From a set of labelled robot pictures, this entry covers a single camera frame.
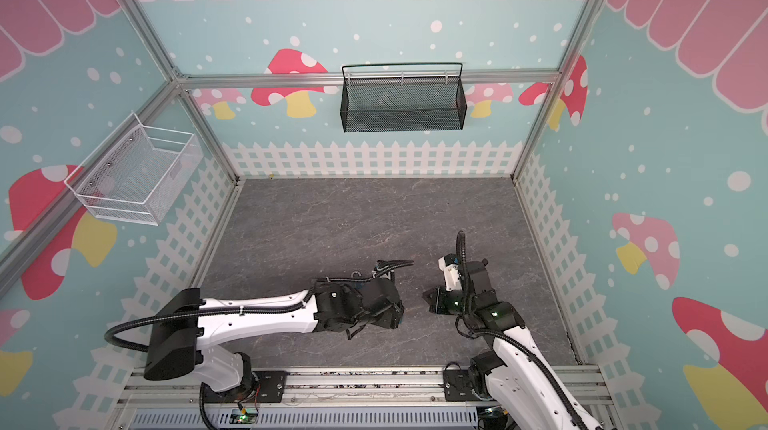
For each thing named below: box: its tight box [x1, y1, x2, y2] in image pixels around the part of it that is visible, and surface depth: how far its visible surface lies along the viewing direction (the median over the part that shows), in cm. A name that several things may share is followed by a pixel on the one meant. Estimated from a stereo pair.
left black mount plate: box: [203, 371, 288, 403], surface depth 75 cm
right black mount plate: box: [443, 369, 482, 402], surface depth 76 cm
